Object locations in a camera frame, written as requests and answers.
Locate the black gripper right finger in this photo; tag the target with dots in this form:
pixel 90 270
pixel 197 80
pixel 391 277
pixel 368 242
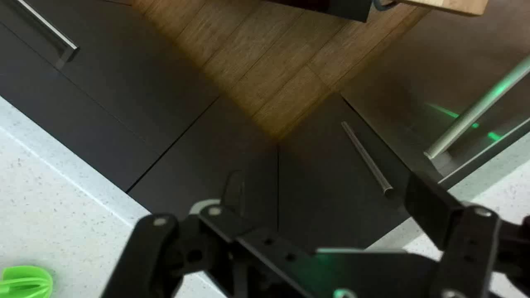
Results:
pixel 469 249

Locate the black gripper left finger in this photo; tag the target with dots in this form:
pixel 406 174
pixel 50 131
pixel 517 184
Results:
pixel 154 254

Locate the small green plastic object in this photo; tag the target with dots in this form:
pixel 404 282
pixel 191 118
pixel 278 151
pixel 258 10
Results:
pixel 25 282

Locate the dark drawer front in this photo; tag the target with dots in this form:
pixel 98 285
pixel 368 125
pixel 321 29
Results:
pixel 109 93

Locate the dark glossy appliance door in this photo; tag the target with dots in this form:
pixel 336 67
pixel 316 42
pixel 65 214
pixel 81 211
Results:
pixel 431 67

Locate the wooden side table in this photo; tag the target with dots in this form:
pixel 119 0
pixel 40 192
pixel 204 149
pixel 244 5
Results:
pixel 447 4

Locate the black block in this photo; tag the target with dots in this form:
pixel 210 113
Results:
pixel 331 7

